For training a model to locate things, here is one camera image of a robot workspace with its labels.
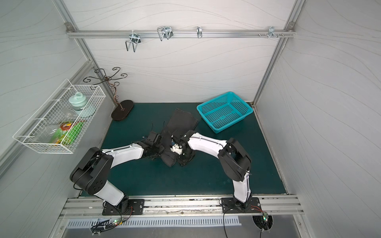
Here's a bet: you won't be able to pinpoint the right circuit board in hole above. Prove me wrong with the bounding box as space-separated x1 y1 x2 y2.
252 212 273 231

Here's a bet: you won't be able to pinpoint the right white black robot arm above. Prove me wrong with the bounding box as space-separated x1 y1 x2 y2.
171 131 252 208

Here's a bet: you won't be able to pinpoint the white wire wall basket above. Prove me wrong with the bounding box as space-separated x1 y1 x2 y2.
13 79 106 154

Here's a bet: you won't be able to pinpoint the left circuit board with wires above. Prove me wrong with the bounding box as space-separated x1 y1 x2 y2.
90 217 126 235

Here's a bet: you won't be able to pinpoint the pale green lidded jar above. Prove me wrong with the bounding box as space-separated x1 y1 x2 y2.
68 92 88 111

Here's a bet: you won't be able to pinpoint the green table mat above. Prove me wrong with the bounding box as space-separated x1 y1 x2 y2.
102 103 286 196

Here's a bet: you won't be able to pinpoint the dark grey long pants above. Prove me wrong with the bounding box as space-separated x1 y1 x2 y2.
160 108 198 167

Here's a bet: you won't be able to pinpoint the metal bracket hook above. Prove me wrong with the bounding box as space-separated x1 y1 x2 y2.
258 26 284 38

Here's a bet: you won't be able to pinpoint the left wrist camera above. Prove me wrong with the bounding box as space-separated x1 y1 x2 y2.
147 131 162 146

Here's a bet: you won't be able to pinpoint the ornate metal hook stand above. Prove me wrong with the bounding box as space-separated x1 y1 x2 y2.
83 67 135 122

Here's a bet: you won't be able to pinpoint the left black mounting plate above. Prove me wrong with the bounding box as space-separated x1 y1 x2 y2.
102 198 145 216

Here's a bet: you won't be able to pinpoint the white slotted cable duct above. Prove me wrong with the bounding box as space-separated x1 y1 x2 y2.
66 216 242 229

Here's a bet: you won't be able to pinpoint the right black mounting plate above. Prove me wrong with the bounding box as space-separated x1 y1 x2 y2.
219 197 263 214

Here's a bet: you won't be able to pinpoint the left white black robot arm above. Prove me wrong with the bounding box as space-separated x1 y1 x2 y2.
70 141 164 206

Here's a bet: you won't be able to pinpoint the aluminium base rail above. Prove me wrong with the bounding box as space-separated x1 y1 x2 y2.
59 194 304 219

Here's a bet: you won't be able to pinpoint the clear plastic bag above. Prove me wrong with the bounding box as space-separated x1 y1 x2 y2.
32 108 80 143

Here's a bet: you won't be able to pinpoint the metal double hook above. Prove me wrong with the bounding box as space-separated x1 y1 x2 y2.
125 33 141 52

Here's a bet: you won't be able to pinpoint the teal plastic basket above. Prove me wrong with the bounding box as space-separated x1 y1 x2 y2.
196 92 253 133

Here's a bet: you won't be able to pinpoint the metal loop hook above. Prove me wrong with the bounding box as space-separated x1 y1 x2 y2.
157 26 174 41

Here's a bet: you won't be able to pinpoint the colourful snack packet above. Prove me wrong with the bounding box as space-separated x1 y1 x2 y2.
49 122 83 145

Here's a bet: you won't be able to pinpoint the small metal clip hook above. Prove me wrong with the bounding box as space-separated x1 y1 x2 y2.
196 26 202 39

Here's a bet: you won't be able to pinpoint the black mounting plate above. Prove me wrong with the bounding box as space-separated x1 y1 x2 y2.
102 198 145 216
219 197 263 214

